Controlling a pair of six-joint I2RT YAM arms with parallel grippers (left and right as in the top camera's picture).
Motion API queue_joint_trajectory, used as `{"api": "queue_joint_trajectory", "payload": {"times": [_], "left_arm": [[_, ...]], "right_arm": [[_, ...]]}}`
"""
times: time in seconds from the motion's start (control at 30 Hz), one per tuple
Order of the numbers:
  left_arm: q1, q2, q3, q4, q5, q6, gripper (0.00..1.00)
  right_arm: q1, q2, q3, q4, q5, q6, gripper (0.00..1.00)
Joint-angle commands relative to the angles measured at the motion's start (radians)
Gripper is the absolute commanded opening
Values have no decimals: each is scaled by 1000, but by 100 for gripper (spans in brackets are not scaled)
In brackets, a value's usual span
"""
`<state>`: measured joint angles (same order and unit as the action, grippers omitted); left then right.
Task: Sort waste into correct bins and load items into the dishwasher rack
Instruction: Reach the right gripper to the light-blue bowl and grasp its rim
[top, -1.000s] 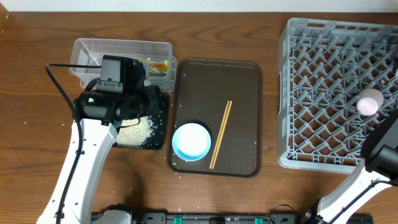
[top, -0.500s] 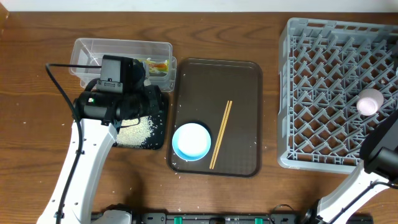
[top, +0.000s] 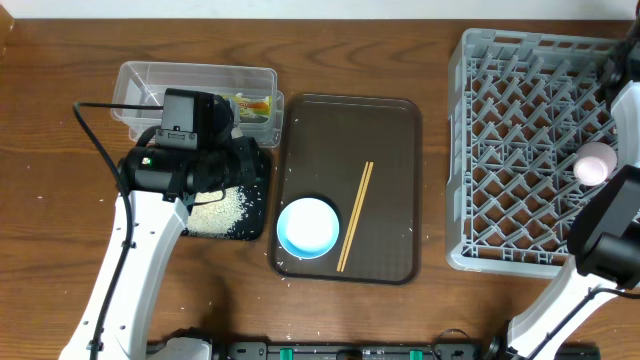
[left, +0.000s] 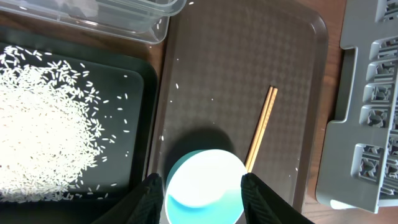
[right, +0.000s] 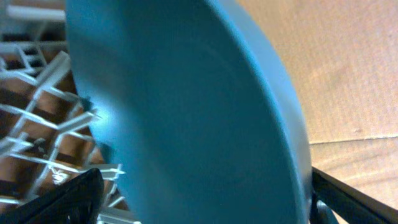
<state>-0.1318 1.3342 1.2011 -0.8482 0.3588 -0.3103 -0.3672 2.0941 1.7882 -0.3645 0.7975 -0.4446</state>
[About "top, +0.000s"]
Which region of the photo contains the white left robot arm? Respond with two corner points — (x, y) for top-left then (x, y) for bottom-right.
(60, 88), (266, 359)

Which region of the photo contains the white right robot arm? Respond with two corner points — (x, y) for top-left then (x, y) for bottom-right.
(502, 24), (639, 359)

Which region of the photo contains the black tray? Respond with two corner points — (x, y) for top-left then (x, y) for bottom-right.
(183, 151), (271, 241)

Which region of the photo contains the wooden chopstick left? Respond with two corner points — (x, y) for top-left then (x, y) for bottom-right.
(335, 161), (372, 272)

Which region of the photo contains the white cup pink inside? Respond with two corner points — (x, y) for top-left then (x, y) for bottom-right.
(573, 142), (618, 187)

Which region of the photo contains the grey dishwasher rack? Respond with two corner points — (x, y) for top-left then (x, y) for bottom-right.
(446, 28), (618, 278)

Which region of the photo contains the wooden chopstick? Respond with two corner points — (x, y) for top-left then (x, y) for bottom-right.
(339, 161), (376, 273)
(335, 161), (372, 272)

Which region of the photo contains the light blue bowl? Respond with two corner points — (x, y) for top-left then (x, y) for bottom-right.
(276, 197), (340, 260)

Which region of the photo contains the yellow snack wrapper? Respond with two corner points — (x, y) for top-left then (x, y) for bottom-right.
(223, 93), (272, 122)

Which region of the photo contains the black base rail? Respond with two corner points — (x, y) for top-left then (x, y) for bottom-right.
(149, 327), (601, 360)

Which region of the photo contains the pile of white rice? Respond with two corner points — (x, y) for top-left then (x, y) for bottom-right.
(186, 187), (248, 238)

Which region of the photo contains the wooden chopstick right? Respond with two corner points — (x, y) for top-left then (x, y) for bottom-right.
(339, 161), (376, 273)

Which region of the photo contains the brown serving tray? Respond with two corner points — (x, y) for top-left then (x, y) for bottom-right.
(268, 94), (422, 285)

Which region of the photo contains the clear plastic bin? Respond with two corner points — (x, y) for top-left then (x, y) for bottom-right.
(113, 61), (284, 148)

